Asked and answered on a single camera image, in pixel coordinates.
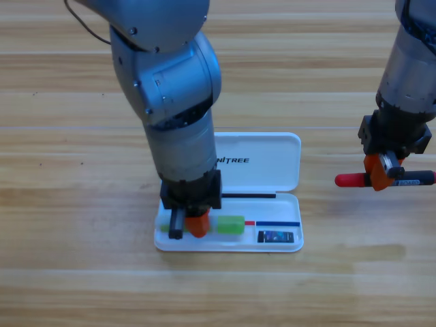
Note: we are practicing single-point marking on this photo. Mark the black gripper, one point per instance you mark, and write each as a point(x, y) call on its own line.
point(391, 133)
point(190, 195)

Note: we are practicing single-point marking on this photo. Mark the black marker with red cap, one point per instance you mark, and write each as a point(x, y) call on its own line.
point(351, 179)

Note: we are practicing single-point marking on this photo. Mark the green white highlighter pen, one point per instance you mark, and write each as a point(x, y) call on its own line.
point(231, 225)

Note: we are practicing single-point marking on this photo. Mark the small black eraser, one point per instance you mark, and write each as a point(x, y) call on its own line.
point(276, 236)

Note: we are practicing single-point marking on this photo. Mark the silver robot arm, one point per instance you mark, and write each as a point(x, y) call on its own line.
point(408, 75)
point(177, 146)

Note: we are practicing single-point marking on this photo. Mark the white Unitree pencil case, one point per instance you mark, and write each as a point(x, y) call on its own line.
point(265, 163)

